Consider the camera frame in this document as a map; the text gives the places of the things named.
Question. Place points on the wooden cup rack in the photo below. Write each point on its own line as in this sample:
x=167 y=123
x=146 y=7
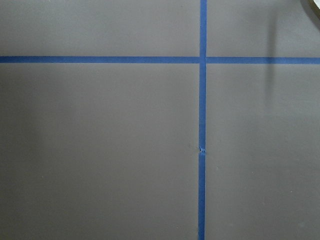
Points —
x=313 y=5

